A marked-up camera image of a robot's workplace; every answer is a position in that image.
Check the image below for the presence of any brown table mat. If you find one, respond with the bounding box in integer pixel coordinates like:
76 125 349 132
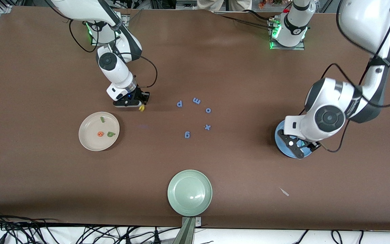
0 6 390 232

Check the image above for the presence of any beige plate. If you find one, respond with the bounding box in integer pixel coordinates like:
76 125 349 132
79 112 120 151

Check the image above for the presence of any black table cable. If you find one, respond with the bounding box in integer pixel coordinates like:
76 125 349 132
246 10 274 21
214 14 274 31

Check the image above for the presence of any grey table cable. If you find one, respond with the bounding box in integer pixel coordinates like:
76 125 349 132
126 9 143 26

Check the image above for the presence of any blue plate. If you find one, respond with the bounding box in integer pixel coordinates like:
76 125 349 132
275 120 317 159

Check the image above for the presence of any grey metal camera mount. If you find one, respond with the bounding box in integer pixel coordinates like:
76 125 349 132
181 217 202 244

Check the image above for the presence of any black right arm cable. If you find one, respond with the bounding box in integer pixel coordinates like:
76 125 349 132
46 0 158 88

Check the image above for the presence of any person in beige trousers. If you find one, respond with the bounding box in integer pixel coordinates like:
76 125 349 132
197 0 252 12

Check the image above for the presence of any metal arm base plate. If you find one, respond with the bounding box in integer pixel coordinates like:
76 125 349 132
87 13 128 46
269 17 306 51

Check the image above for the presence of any pale green plate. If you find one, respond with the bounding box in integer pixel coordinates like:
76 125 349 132
167 169 213 217

